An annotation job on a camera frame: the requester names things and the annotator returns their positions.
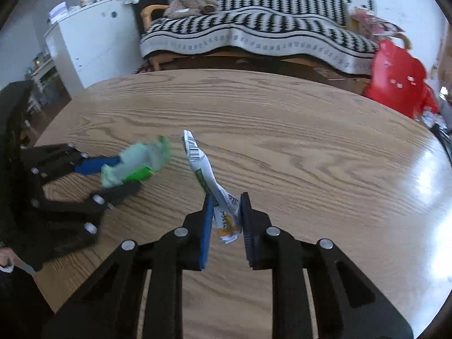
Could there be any small white shelf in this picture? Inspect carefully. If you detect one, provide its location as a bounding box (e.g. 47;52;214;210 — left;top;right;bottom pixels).
24;55;59;108

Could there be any black side cabinet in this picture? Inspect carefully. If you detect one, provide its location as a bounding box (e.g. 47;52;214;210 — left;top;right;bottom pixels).
132;0;170;36

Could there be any white cabinet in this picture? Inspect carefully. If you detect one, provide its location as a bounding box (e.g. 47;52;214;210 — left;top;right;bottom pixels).
44;0;142;90

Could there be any white flat box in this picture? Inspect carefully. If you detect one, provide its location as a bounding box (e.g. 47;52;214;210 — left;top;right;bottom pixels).
49;2;70;22

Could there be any person's left forearm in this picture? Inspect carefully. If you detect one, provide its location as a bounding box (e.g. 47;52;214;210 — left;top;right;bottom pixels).
0;265;55;339

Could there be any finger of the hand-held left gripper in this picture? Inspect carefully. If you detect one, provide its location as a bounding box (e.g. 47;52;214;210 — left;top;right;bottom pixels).
21;143;121;185
31;180;142;259

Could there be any white snack wrapper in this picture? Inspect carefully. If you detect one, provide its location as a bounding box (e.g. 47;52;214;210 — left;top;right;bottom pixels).
182;130;244;245

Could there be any brown plush toy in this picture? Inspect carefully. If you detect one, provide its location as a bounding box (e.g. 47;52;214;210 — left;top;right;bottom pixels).
164;0;220;19

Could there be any round wooden table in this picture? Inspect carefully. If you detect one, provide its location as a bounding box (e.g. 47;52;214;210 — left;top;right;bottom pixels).
33;69;452;339

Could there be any black white striped sofa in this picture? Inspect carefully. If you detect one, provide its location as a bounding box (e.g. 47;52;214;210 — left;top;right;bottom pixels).
139;0;380;75

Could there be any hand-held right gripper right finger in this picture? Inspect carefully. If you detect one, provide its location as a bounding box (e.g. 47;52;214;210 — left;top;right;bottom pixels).
240;192;414;339

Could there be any wooden frame sofa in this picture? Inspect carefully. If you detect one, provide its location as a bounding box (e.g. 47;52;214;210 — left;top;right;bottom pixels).
140;4;373;94

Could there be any red plastic chair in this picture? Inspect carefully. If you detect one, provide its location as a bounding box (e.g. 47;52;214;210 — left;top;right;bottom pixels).
364;39;440;119

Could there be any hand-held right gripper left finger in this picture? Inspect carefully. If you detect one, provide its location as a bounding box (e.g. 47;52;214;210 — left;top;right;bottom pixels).
42;194;215;339

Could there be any clear plastic bag of packets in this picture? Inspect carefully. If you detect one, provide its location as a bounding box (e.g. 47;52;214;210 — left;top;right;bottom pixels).
422;108;444;128

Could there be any green plastic wrapper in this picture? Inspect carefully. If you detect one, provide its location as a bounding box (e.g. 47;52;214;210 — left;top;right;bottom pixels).
101;135;172;189

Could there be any person's left hand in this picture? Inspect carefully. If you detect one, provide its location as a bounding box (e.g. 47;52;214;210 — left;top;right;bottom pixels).
0;247;15;268

